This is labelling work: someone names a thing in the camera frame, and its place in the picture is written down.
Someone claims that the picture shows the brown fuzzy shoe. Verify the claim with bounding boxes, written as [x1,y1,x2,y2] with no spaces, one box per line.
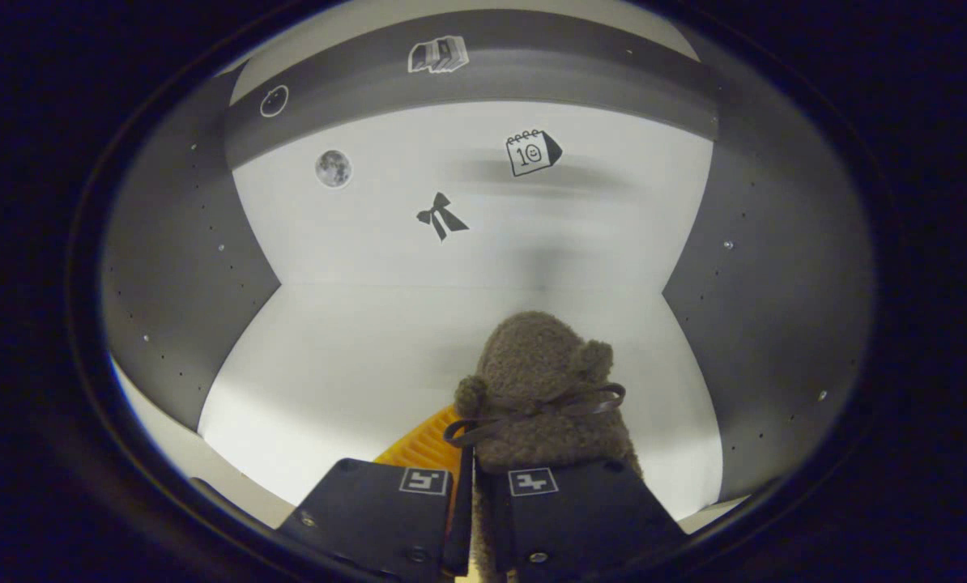
[443,312,645,487]

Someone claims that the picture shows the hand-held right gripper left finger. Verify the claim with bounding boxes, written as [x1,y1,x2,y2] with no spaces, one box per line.
[277,405,475,580]

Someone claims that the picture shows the white shoe cabinet door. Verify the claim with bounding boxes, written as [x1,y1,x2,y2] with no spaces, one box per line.
[111,356,294,531]
[678,494,748,535]

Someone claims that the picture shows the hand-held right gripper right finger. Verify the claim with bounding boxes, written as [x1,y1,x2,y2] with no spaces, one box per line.
[475,457,687,581]

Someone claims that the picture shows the white grey shoe cabinet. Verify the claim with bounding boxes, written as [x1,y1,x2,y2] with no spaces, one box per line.
[99,0,877,531]

